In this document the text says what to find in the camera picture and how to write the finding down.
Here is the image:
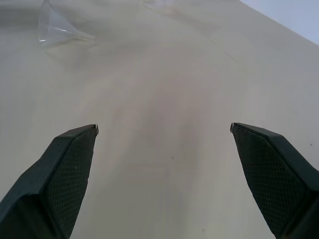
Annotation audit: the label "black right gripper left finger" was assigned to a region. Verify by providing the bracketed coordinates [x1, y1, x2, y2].
[0, 123, 99, 239]

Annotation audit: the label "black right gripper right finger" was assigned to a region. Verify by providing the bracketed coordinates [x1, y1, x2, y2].
[230, 122, 319, 239]

